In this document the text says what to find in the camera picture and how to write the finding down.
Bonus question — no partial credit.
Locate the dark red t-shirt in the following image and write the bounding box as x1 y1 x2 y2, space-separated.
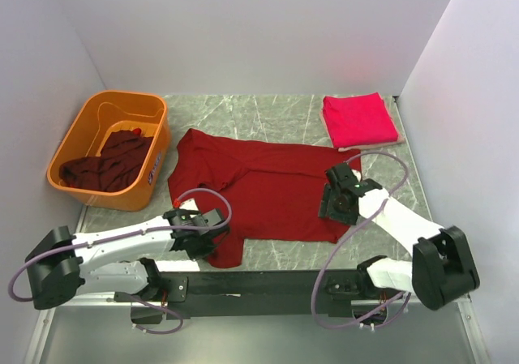
168 129 362 268

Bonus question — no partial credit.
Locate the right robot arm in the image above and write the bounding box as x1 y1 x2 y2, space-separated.
318 164 480 310

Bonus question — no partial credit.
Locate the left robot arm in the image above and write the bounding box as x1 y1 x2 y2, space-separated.
25 208 229 310

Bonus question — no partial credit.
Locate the folded hot pink t-shirt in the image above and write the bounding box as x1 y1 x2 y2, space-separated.
322 92 399 149

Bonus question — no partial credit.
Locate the black base crossbar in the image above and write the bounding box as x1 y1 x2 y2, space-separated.
136 269 397 319

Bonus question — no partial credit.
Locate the maroon t-shirt in bin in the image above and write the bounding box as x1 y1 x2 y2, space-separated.
59 130 153 193

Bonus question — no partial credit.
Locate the orange plastic bin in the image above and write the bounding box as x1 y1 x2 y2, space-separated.
47 91 171 212

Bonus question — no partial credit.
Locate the aluminium extrusion rail frame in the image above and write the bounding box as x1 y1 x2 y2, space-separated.
22 205 491 364

